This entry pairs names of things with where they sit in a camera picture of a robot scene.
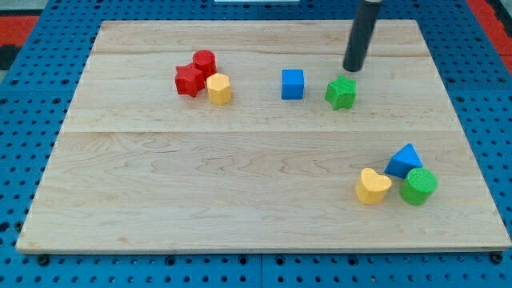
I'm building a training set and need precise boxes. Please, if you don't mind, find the blue triangle block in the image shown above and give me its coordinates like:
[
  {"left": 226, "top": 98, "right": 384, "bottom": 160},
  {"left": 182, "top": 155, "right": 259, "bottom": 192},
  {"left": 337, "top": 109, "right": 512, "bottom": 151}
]
[{"left": 384, "top": 143, "right": 423, "bottom": 178}]

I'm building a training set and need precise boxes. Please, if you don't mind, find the green cylinder block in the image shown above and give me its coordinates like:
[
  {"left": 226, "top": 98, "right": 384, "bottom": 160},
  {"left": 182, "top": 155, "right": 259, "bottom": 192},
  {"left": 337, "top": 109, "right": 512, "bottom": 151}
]
[{"left": 399, "top": 168, "right": 438, "bottom": 206}]

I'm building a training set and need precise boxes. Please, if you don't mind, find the yellow heart block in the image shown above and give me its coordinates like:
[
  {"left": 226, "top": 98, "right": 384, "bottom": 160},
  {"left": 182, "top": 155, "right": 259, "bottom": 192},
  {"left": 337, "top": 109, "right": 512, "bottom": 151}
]
[{"left": 355, "top": 168, "right": 392, "bottom": 205}]

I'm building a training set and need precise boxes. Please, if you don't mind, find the red star block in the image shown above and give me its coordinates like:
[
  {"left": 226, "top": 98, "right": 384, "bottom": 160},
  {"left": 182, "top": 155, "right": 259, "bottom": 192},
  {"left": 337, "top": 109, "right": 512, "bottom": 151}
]
[{"left": 174, "top": 63, "right": 205, "bottom": 98}]

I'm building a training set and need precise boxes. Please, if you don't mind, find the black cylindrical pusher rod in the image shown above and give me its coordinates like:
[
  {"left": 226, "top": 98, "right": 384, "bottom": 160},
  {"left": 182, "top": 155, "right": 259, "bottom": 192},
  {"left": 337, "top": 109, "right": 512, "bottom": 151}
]
[{"left": 342, "top": 0, "right": 382, "bottom": 72}]

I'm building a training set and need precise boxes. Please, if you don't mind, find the blue cube block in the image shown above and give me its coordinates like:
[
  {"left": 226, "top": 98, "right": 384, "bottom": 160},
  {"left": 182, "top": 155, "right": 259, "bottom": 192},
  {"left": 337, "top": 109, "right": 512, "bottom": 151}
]
[{"left": 282, "top": 69, "right": 305, "bottom": 100}]

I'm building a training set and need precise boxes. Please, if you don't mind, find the green star block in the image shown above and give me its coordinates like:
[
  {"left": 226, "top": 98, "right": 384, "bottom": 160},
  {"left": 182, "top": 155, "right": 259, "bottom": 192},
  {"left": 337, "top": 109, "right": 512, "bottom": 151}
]
[{"left": 325, "top": 75, "right": 357, "bottom": 110}]

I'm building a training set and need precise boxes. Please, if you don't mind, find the yellow hexagon block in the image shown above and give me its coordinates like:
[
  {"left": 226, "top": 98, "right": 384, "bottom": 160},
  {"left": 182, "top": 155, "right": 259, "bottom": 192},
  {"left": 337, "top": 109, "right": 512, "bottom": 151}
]
[{"left": 206, "top": 73, "right": 231, "bottom": 105}]

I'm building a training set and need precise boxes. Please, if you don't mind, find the red cylinder block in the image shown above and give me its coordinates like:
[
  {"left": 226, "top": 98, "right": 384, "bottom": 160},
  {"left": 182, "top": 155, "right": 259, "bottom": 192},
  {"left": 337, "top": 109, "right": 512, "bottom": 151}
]
[{"left": 192, "top": 50, "right": 217, "bottom": 79}]

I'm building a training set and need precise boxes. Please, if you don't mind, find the wooden board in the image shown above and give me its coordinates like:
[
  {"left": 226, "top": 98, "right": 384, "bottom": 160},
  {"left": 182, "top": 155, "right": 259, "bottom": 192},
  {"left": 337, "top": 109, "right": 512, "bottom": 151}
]
[{"left": 16, "top": 20, "right": 511, "bottom": 254}]

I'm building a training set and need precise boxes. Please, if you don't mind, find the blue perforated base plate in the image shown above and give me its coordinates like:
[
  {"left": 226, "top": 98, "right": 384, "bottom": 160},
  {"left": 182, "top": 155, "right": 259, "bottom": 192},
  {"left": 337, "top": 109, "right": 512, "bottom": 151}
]
[{"left": 1, "top": 0, "right": 511, "bottom": 287}]

